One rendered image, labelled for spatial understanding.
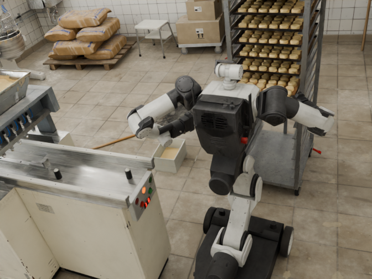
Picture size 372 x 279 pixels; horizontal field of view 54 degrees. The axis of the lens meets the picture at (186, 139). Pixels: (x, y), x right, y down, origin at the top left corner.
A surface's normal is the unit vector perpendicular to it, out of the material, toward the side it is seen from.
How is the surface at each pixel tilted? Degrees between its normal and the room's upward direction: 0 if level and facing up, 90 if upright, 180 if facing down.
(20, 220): 90
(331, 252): 0
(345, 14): 90
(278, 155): 0
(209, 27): 88
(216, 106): 0
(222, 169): 44
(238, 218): 39
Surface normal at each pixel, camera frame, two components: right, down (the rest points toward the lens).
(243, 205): -0.37, -0.25
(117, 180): -0.13, -0.80
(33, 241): 0.93, 0.11
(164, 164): -0.32, 0.60
